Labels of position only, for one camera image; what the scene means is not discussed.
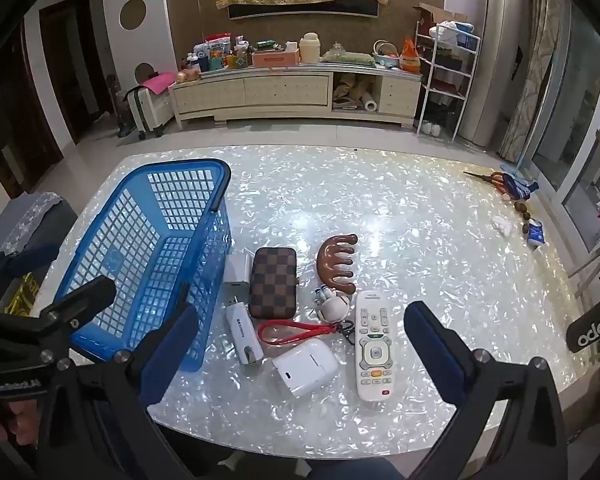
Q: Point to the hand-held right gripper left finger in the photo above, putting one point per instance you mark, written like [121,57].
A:
[172,355]

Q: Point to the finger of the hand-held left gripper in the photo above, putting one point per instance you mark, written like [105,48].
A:
[27,261]
[80,300]

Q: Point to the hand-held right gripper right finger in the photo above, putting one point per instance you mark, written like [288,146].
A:
[437,355]

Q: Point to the blue plastic basket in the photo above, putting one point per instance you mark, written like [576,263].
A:
[111,261]

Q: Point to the white remote control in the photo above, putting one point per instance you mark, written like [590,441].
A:
[375,320]

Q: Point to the white power bank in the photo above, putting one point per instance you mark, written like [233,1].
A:
[242,332]

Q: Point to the white charger adapter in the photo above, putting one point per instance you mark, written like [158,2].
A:
[237,266]

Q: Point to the brown checkered case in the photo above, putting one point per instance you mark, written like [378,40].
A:
[272,282]

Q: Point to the white rounded box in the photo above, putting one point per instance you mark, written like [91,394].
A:
[305,365]

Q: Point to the brown wooden massage comb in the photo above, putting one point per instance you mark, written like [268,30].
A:
[330,260]

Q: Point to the person's left hand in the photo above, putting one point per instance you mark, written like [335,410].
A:
[15,422]

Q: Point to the dark cloth with yellow print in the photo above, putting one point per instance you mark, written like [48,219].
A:
[22,292]

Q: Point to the grey lace cloth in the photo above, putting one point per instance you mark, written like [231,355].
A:
[25,220]

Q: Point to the dark wooden door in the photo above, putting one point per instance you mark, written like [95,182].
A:
[10,125]
[65,60]

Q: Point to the small blue white packet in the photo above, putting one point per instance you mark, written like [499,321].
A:
[536,236]

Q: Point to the white suitcase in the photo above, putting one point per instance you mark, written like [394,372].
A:
[147,110]

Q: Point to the pink cloth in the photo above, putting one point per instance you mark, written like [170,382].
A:
[157,82]

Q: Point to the bag of bread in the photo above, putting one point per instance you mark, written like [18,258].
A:
[187,76]

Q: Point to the paper towel roll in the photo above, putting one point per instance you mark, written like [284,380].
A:
[370,106]

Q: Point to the white metal rack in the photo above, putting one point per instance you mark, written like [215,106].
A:
[444,93]

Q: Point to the clutter of packets and bottles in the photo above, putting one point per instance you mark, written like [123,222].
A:
[215,52]

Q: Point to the glass sliding door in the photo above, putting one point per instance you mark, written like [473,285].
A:
[580,110]

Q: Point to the cream television cabinet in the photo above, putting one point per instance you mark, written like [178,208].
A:
[280,90]

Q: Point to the orange bag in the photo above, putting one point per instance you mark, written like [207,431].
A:
[410,57]

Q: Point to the standing air conditioner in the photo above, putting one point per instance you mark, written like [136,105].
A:
[495,60]

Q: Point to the beige curtain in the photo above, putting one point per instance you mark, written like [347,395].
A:
[535,70]

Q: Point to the white bowl basket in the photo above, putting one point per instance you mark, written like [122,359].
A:
[386,56]

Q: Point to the green cushion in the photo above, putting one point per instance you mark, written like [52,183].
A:
[347,59]

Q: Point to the pink tissue box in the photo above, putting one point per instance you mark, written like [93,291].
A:
[275,58]

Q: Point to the white and blue bundle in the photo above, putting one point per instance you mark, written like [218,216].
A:
[452,32]

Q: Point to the beige lidded bin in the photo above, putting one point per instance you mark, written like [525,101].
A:
[310,50]

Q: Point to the cardboard box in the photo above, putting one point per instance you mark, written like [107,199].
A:
[430,12]

